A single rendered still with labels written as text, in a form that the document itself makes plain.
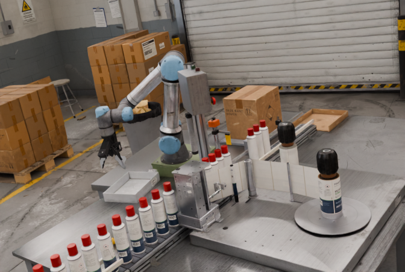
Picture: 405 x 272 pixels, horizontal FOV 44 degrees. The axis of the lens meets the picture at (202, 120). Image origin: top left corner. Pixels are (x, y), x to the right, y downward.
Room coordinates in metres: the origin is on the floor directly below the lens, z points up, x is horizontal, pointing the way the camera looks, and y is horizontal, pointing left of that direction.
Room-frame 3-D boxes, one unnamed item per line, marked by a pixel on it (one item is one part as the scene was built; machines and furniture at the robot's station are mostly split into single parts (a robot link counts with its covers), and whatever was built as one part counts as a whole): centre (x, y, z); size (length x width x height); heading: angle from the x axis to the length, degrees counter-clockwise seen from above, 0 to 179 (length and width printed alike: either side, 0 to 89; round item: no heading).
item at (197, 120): (2.40, 0.02, 1.16); 0.04 x 0.04 x 0.67; 49
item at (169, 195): (1.97, 0.20, 0.98); 0.05 x 0.05 x 0.20
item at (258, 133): (2.52, -0.28, 0.98); 0.05 x 0.05 x 0.20
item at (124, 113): (2.58, 0.42, 1.25); 0.11 x 0.11 x 0.08; 85
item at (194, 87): (2.31, 0.01, 1.38); 0.17 x 0.10 x 0.19; 14
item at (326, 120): (3.09, -0.77, 0.85); 0.30 x 0.26 x 0.04; 139
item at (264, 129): (2.58, -0.32, 0.98); 0.05 x 0.05 x 0.20
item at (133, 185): (2.51, 0.44, 0.86); 0.27 x 0.20 x 0.05; 155
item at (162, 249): (2.34, -0.12, 0.85); 1.65 x 0.11 x 0.05; 139
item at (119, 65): (6.73, 0.70, 0.57); 1.20 x 0.85 x 1.14; 152
